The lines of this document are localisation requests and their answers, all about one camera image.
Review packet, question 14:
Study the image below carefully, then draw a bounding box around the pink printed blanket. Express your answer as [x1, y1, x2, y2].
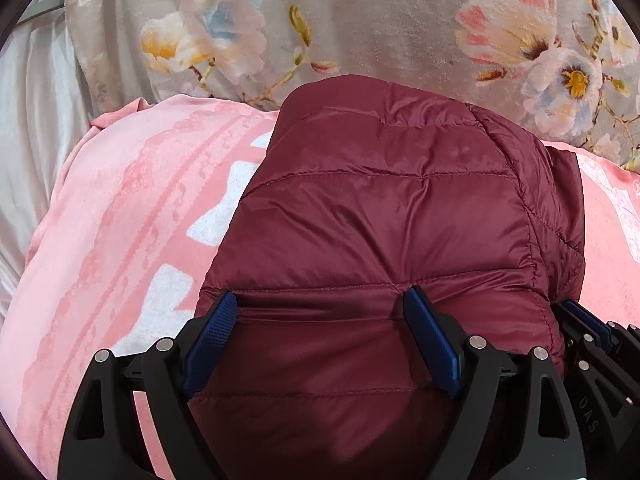
[0, 95, 640, 480]

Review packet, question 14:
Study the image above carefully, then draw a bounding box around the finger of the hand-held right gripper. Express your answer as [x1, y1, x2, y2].
[562, 299, 640, 361]
[552, 304, 616, 376]

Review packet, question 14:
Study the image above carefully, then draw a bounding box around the white satin curtain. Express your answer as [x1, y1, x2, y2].
[0, 0, 96, 321]

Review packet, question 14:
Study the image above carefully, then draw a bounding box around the grey floral blanket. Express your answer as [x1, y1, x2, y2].
[65, 0, 640, 171]

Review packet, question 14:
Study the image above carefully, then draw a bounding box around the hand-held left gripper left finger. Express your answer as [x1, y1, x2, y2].
[57, 292, 239, 480]

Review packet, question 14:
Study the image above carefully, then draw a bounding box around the grey metal bar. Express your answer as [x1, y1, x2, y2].
[15, 0, 68, 26]

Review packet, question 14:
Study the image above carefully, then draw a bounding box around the maroon puffer jacket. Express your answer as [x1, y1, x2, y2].
[187, 75, 587, 480]

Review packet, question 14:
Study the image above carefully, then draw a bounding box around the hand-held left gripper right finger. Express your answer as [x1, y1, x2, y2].
[403, 285, 586, 480]

